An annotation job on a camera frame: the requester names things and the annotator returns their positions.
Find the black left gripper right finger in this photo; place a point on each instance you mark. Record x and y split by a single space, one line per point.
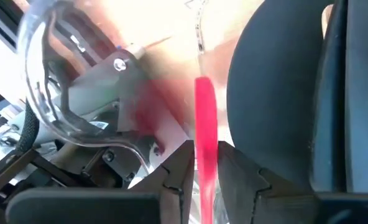
243 193

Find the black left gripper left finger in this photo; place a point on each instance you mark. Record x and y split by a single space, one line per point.
171 186

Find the red silicone spatula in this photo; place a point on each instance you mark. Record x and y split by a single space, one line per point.
206 124

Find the silver frame bracket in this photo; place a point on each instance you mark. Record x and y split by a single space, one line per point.
103 87

